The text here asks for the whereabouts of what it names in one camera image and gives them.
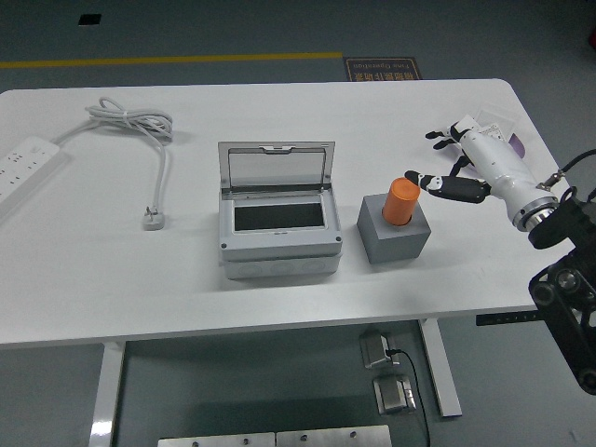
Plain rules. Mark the white power strip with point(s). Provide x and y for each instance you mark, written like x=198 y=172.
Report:
x=23 y=163

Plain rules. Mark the black table control panel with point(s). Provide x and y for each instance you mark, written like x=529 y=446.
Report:
x=503 y=319

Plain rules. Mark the white power plug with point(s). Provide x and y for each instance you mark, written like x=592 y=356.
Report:
x=153 y=222

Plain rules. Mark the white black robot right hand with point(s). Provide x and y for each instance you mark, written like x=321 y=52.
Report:
x=493 y=163

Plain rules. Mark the white table leg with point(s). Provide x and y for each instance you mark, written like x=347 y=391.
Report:
x=440 y=368
x=108 y=396

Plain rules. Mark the orange cylinder battery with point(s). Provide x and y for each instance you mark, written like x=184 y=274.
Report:
x=400 y=205

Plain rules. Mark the silver metal floor box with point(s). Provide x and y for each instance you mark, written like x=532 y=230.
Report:
x=393 y=396
x=375 y=349

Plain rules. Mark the grey plastic junction box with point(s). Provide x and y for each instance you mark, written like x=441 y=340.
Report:
x=279 y=253

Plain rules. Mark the grey cube holder block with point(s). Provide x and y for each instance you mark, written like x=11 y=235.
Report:
x=396 y=247

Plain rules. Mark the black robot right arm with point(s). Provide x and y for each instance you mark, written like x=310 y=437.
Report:
x=559 y=223

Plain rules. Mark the brown floor sign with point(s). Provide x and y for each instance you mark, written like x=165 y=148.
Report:
x=382 y=70

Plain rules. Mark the white printed socket module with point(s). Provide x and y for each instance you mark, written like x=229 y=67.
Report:
x=492 y=131

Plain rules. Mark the transparent hinged box lid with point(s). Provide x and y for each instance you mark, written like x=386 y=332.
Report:
x=274 y=167

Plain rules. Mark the black square floor cover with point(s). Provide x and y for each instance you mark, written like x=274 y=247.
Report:
x=90 y=19

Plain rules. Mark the yellow floor tape line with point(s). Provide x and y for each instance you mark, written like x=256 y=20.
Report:
x=139 y=60

